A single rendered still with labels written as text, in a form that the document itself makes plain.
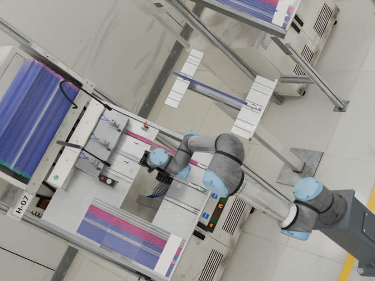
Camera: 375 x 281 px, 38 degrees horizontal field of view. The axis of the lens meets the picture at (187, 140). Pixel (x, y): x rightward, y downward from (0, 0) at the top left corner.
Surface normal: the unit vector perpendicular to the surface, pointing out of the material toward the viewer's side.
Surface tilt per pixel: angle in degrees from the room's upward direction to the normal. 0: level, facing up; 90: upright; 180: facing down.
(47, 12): 90
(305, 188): 8
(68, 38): 90
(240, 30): 0
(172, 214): 44
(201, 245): 90
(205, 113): 0
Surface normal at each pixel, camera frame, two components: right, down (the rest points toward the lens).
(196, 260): 0.64, 0.18
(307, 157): -0.65, -0.48
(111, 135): -0.03, -0.27
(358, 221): 0.72, -0.11
